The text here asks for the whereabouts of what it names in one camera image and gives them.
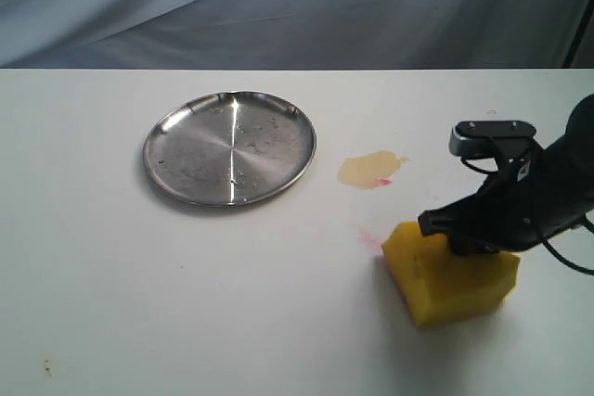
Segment grey fabric backdrop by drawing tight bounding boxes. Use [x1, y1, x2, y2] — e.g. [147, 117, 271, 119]
[1, 0, 587, 70]

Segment round stainless steel plate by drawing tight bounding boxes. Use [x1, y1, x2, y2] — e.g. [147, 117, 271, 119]
[142, 91, 316, 208]

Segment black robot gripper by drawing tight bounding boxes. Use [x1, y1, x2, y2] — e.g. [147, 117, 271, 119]
[417, 143, 564, 256]

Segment yellow sponge block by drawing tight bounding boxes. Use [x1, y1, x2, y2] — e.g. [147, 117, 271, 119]
[381, 222, 520, 328]

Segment black cable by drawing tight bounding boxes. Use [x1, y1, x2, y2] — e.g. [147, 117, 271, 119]
[458, 154, 594, 273]

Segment beige sauce spill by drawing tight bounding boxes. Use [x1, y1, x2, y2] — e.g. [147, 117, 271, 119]
[337, 150, 409, 190]

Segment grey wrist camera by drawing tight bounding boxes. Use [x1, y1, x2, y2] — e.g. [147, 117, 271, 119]
[448, 121, 536, 160]

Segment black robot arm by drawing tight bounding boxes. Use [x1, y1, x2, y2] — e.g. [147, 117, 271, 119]
[418, 96, 593, 253]

